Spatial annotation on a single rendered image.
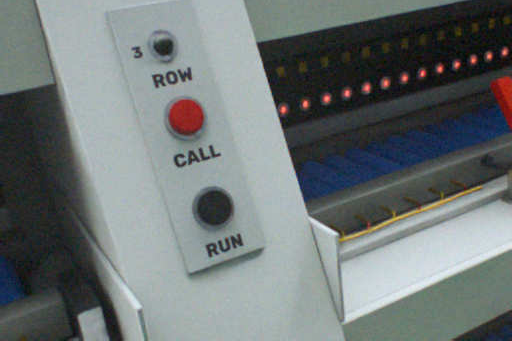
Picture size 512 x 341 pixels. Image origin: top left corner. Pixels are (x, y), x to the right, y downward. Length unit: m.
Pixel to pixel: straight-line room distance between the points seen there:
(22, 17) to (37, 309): 0.14
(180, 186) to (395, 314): 0.13
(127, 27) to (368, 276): 0.18
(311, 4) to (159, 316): 0.18
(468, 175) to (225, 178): 0.22
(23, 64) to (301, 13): 0.14
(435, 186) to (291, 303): 0.17
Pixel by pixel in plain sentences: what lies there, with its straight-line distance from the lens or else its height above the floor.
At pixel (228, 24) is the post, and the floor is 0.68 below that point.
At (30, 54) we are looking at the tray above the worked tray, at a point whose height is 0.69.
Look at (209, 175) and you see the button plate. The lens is 0.28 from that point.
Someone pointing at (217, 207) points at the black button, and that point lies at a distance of 0.28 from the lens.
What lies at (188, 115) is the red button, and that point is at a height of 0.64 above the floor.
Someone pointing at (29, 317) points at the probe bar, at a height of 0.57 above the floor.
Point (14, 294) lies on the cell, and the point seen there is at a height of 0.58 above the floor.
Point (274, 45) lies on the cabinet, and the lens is 0.54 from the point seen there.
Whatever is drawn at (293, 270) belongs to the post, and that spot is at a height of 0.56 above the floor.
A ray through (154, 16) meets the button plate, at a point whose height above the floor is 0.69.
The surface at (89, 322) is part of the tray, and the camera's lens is 0.31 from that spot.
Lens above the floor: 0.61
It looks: 3 degrees down
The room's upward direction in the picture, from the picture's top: 17 degrees counter-clockwise
